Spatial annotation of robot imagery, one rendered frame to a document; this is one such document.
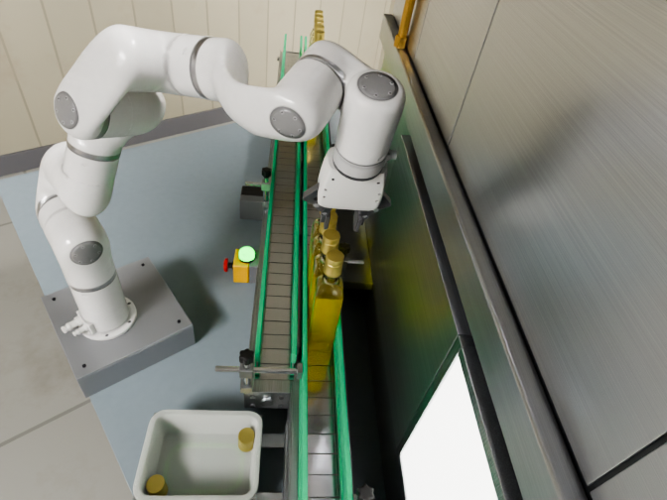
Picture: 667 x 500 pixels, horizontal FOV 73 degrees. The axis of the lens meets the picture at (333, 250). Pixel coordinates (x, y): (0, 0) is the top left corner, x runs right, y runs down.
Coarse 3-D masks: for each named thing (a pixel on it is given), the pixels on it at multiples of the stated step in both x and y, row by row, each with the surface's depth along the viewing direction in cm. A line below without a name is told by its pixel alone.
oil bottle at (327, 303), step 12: (324, 276) 90; (324, 288) 89; (336, 288) 89; (324, 300) 90; (336, 300) 90; (312, 312) 95; (324, 312) 93; (336, 312) 93; (312, 324) 96; (324, 324) 95; (336, 324) 96; (312, 336) 98; (324, 336) 98; (312, 348) 102; (324, 348) 102
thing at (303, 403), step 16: (304, 48) 219; (304, 144) 148; (304, 160) 141; (304, 176) 135; (304, 208) 124; (304, 224) 120; (304, 240) 115; (304, 256) 111; (304, 272) 108; (304, 288) 104; (304, 304) 101; (304, 320) 98; (304, 336) 95; (304, 352) 92; (304, 368) 89; (304, 384) 87; (304, 400) 85; (304, 416) 82; (304, 432) 80; (304, 448) 78; (304, 464) 76; (304, 480) 75; (304, 496) 73
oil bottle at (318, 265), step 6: (318, 258) 94; (318, 264) 93; (324, 264) 93; (312, 270) 97; (318, 270) 93; (312, 276) 96; (312, 282) 95; (312, 288) 96; (312, 294) 97; (312, 300) 99
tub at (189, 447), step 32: (160, 416) 92; (192, 416) 93; (224, 416) 93; (256, 416) 94; (160, 448) 94; (192, 448) 95; (224, 448) 95; (256, 448) 89; (192, 480) 90; (224, 480) 91; (256, 480) 85
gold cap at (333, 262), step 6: (330, 252) 85; (336, 252) 86; (330, 258) 84; (336, 258) 84; (342, 258) 85; (330, 264) 84; (336, 264) 84; (324, 270) 87; (330, 270) 86; (336, 270) 85; (330, 276) 86; (336, 276) 87
